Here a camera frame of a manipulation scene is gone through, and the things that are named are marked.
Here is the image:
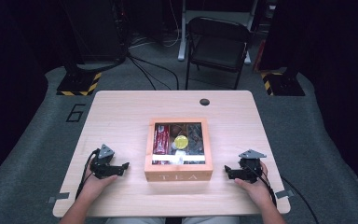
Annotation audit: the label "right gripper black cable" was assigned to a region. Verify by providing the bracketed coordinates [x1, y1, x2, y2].
[249, 162, 278, 208]

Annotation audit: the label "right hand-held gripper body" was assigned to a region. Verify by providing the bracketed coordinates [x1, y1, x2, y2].
[237, 149, 268, 184]

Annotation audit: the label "black equipment cabinet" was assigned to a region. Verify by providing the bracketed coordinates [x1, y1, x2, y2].
[60, 0, 129, 64]

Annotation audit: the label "row of red sachets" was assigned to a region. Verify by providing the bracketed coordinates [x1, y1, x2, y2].
[152, 123, 171, 165]

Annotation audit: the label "yellow coffee capsule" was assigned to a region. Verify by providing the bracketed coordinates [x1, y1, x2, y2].
[173, 134, 189, 150]

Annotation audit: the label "black floor cables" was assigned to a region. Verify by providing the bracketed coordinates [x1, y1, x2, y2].
[126, 53, 181, 91]

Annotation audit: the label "dark curtain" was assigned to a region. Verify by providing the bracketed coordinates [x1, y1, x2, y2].
[0, 0, 63, 190]
[260, 0, 358, 213]

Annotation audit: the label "pile of dark tea bags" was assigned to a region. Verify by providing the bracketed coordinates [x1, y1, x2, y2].
[186, 122, 205, 165]

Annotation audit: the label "person's right hand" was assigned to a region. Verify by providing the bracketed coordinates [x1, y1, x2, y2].
[234, 161, 273, 207]

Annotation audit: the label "black folding chair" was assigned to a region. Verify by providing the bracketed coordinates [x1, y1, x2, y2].
[185, 16, 254, 91]

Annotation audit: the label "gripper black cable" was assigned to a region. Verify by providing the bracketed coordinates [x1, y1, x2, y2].
[249, 162, 278, 208]
[75, 148, 101, 200]

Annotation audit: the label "black cable on floor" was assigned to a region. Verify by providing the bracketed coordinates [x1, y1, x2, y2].
[280, 175, 320, 224]

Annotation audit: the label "wooden tea box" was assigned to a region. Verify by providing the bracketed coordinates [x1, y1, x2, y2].
[144, 117, 214, 183]

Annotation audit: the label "grey tape strip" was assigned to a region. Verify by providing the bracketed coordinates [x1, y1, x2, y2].
[47, 192, 71, 204]
[274, 189, 295, 200]

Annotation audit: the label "person's left hand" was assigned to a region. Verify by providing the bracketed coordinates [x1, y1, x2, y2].
[79, 162, 119, 201]

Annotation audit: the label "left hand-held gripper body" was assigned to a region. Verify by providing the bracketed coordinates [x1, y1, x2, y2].
[89, 144, 123, 180]

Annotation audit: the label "black stand base striped edge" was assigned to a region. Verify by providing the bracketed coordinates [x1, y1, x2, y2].
[55, 70, 103, 97]
[259, 70, 306, 97]

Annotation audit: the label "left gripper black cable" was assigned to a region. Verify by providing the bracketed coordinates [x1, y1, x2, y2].
[75, 148, 101, 200]

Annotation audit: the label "brown coffee capsule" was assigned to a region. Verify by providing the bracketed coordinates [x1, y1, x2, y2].
[170, 124, 184, 136]

